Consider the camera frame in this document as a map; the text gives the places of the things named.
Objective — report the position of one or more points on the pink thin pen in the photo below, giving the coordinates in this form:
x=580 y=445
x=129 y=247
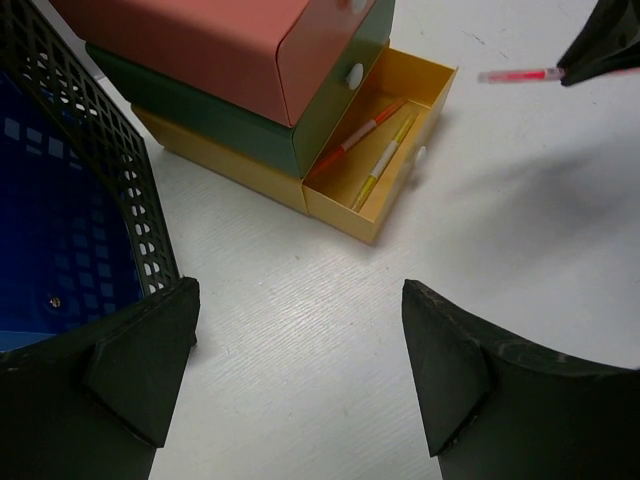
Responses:
x=558 y=75

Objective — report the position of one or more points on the salmon top drawer box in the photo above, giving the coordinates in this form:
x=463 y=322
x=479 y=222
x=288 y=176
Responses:
x=267 y=56

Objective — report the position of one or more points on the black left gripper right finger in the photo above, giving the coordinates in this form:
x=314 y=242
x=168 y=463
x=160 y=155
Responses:
x=495 y=405

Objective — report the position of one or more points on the orange thin pen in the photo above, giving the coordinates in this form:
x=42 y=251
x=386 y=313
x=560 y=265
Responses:
x=357 y=136

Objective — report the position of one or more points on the black mesh file holder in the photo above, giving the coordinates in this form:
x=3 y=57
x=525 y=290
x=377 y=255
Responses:
x=41 y=64

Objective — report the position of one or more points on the yellow thin pen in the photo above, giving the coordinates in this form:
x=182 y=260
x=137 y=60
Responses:
x=383 y=161

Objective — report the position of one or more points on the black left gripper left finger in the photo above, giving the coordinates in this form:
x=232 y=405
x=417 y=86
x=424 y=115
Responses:
x=97 y=402

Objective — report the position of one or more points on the green drawer box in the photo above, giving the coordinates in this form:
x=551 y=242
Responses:
x=291 y=150

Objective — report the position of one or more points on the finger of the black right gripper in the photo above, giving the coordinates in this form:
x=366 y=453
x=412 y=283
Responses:
x=608 y=42

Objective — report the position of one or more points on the yellow bottom drawer box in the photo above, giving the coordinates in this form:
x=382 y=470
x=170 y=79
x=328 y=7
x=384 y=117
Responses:
x=328 y=195

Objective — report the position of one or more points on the blue plastic folder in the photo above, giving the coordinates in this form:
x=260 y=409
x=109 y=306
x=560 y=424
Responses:
x=66 y=258

